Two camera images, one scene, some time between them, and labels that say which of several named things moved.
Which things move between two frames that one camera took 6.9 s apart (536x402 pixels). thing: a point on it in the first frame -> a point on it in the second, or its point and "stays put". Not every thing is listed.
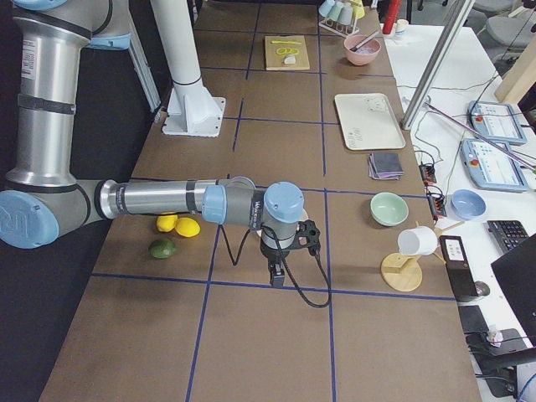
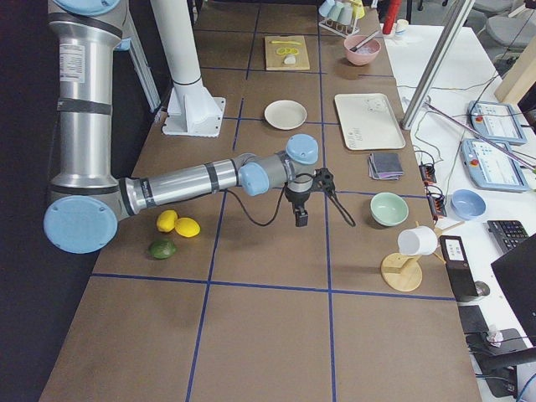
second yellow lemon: [188, 227] stays put
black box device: [459, 266] stays put
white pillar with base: [193, 108] stays put
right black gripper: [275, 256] -> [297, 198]
